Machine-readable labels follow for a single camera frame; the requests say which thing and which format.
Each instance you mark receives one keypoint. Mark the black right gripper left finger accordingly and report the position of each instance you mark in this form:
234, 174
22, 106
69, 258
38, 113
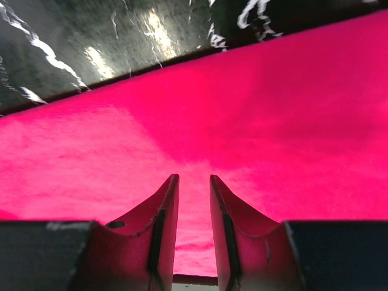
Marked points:
132, 252

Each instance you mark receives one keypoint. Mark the red t-shirt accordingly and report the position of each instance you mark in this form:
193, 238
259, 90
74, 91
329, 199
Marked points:
296, 127

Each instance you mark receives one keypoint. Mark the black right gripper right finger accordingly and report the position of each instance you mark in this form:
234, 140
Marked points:
254, 252

